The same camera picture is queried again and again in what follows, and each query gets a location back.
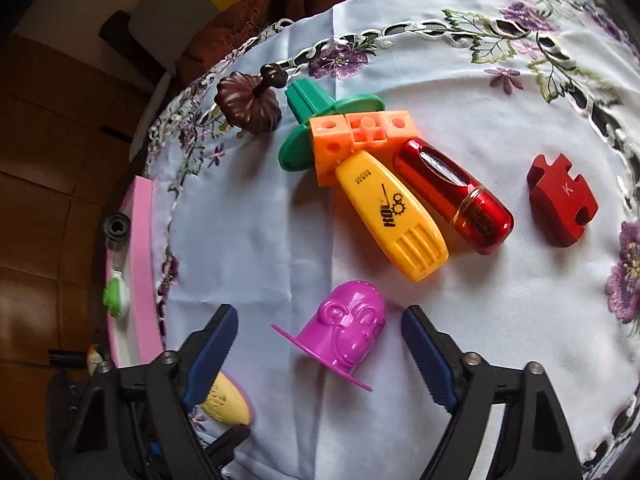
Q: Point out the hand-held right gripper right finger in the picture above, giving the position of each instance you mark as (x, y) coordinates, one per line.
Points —
(429, 360)

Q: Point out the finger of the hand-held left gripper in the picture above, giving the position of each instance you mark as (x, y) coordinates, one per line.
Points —
(227, 441)

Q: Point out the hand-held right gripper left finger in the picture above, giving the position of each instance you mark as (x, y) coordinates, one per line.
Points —
(216, 355)

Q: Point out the purple face-shaped mold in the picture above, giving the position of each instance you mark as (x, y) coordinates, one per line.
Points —
(345, 330)

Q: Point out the pink tray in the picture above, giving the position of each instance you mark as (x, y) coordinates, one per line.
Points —
(142, 260)

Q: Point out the shiny red capsule case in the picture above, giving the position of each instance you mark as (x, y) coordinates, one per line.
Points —
(480, 220)

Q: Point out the green plastic toy mold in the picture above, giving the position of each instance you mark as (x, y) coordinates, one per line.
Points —
(310, 102)

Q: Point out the yellow perforated oval toy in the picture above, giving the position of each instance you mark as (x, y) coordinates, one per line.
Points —
(230, 402)

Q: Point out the white and orange packet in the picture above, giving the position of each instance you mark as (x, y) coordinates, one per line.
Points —
(93, 357)

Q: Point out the embroidered floral tablecloth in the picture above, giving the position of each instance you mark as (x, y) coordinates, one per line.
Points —
(280, 240)

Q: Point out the small black cup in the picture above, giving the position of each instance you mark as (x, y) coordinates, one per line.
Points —
(117, 227)

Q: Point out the dark red puzzle piece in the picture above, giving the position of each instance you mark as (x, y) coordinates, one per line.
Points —
(560, 205)

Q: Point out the orange building block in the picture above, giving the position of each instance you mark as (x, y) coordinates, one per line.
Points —
(327, 147)

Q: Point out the brown quilted blanket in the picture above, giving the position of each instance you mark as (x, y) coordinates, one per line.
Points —
(250, 15)

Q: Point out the grey yellow blue sofa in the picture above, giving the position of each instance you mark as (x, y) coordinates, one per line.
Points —
(165, 15)

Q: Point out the light green toy camera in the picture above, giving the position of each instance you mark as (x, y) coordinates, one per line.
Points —
(116, 297)

